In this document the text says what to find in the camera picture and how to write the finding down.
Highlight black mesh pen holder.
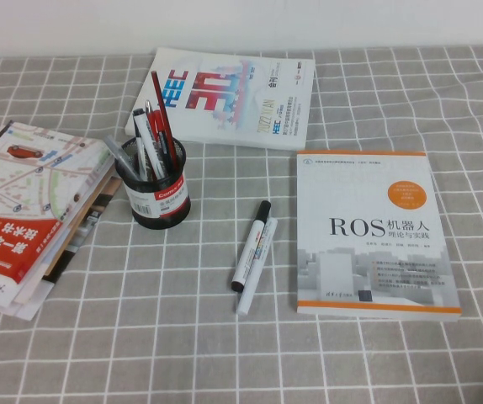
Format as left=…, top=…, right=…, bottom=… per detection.
left=113, top=136, right=192, bottom=231

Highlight black pen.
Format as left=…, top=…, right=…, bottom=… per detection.
left=159, top=130, right=176, bottom=178

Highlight red pen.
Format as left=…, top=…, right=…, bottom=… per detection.
left=151, top=109, right=169, bottom=180

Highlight grey pen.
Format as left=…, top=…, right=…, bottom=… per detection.
left=103, top=135, right=141, bottom=181

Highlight thick white black-capped marker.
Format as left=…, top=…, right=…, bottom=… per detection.
left=231, top=200, right=273, bottom=294

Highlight white HEEC magazine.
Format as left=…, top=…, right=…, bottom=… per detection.
left=124, top=45, right=316, bottom=152

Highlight all white marker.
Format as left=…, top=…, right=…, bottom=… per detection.
left=236, top=216, right=279, bottom=316

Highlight printed white black-capped marker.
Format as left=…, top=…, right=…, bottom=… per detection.
left=143, top=130, right=159, bottom=181

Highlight white orange ROS textbook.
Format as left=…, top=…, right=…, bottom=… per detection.
left=295, top=149, right=464, bottom=324

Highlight dark photo magazine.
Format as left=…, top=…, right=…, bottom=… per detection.
left=41, top=173, right=125, bottom=284

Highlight stack of map booklets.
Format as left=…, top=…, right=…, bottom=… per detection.
left=0, top=120, right=115, bottom=288

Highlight white paper booklets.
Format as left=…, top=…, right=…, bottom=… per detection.
left=0, top=268, right=60, bottom=323

